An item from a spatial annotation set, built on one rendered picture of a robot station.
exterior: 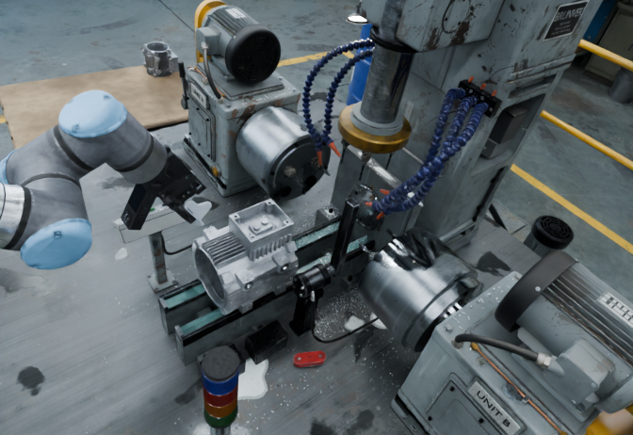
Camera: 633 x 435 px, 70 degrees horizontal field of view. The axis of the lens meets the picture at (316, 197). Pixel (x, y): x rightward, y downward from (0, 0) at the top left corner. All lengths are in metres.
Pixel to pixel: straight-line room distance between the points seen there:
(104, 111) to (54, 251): 0.22
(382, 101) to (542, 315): 0.54
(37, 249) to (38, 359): 0.66
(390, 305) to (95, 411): 0.72
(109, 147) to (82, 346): 0.67
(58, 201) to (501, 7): 0.91
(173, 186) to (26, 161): 0.25
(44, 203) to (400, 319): 0.73
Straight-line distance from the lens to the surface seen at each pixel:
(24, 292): 1.48
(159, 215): 1.19
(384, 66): 1.02
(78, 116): 0.80
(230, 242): 1.07
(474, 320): 1.01
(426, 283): 1.04
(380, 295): 1.08
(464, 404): 1.02
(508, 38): 1.09
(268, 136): 1.35
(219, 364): 0.78
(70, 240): 0.72
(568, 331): 0.89
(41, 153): 0.83
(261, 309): 1.24
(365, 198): 1.34
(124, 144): 0.81
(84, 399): 1.27
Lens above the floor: 1.91
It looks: 42 degrees down
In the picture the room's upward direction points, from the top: 11 degrees clockwise
